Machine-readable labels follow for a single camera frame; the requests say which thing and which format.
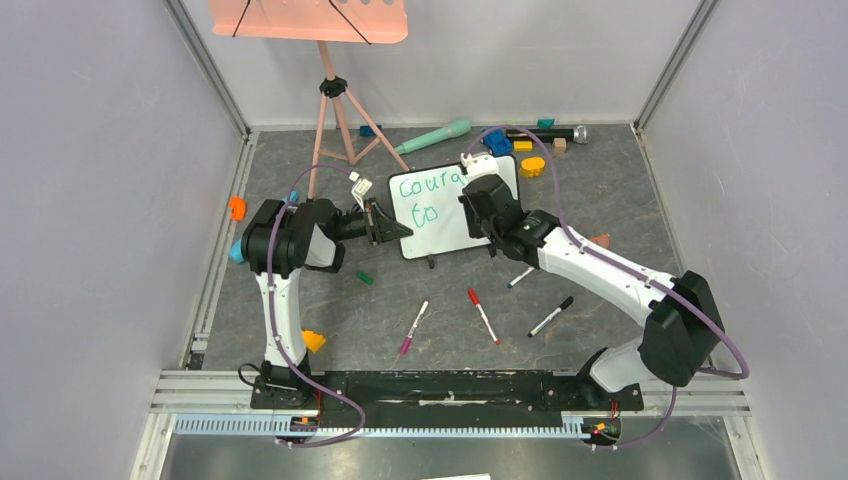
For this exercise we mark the teal bottle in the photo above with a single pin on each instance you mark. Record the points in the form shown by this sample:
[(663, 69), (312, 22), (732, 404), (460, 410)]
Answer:
[(453, 130)]

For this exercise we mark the black microphone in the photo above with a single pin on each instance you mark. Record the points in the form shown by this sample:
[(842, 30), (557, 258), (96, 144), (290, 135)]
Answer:
[(578, 134)]

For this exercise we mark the black cap marker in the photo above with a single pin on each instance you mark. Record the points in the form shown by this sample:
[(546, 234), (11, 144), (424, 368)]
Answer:
[(550, 317)]

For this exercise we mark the white whiteboard black frame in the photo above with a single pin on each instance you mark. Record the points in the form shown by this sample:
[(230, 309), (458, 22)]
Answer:
[(427, 202)]

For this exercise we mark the tan wooden cube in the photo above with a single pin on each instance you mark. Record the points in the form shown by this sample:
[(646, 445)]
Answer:
[(559, 146)]

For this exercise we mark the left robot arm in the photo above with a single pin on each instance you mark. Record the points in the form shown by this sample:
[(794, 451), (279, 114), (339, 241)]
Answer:
[(279, 243)]

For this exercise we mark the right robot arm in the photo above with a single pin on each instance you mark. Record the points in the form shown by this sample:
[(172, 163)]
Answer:
[(678, 316)]

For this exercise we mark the metal whiteboard stand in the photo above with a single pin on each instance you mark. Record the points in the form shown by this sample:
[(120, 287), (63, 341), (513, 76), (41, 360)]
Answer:
[(463, 259)]

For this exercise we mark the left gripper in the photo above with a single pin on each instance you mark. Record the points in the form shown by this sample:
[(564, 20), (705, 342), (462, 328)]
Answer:
[(381, 227)]

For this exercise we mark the purple cap marker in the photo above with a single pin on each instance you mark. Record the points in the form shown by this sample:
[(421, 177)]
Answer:
[(410, 334)]

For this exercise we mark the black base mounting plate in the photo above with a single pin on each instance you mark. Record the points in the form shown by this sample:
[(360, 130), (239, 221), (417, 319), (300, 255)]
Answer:
[(444, 399)]

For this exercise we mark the orange block left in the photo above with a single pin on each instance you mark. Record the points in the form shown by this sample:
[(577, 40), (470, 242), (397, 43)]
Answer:
[(238, 208)]

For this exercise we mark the pink music stand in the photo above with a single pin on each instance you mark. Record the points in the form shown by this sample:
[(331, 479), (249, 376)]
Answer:
[(323, 22)]

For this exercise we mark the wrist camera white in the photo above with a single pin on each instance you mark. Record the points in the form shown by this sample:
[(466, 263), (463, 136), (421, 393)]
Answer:
[(360, 188), (475, 166)]

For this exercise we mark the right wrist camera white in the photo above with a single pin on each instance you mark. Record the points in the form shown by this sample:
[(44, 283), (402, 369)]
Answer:
[(475, 166)]

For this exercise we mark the yellow rectangular block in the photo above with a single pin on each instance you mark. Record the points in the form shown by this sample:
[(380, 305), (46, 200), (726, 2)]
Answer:
[(523, 146)]

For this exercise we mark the red cap marker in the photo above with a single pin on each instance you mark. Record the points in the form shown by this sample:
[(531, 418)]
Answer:
[(476, 302)]

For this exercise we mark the green marker cap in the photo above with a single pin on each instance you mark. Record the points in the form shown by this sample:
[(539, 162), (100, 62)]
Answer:
[(365, 278)]

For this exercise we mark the blue toy piece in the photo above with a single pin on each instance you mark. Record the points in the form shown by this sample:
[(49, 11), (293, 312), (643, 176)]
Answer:
[(497, 143)]

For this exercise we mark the blue cap marker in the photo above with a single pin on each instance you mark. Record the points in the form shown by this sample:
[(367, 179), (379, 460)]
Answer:
[(526, 272)]

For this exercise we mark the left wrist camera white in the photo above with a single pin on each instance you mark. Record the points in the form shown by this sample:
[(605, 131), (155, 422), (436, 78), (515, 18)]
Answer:
[(360, 188)]

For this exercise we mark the orange stepped wedge block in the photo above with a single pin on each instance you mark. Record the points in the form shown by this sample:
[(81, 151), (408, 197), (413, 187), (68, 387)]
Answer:
[(313, 340)]

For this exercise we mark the yellow round block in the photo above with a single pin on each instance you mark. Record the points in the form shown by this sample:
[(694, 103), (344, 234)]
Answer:
[(532, 167)]

